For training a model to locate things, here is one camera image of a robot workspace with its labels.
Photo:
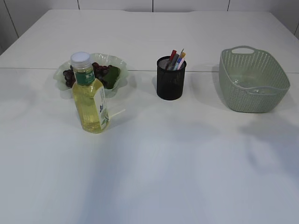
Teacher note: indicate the silver glitter pen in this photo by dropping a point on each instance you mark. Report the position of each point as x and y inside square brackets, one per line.
[172, 63]

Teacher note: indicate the red artificial grape bunch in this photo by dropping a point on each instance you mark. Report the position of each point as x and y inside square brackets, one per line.
[105, 74]

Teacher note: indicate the blue scissors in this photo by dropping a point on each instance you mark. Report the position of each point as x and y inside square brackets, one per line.
[177, 64]

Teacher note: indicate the yellow tea bottle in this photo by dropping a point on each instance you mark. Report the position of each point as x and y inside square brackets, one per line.
[89, 95]

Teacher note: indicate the pink scissors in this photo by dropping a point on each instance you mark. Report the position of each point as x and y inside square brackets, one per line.
[181, 64]

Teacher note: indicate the red glitter pen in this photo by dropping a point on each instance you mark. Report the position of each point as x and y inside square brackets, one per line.
[172, 55]

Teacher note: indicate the gold glitter pen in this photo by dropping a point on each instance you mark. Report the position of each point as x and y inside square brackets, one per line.
[182, 55]

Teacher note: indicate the clear plastic sheet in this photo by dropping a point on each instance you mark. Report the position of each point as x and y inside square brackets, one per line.
[251, 86]

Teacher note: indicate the black mesh pen holder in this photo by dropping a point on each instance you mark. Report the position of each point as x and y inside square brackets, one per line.
[170, 84]

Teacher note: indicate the green woven plastic basket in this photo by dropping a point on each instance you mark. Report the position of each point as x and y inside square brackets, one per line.
[259, 65]

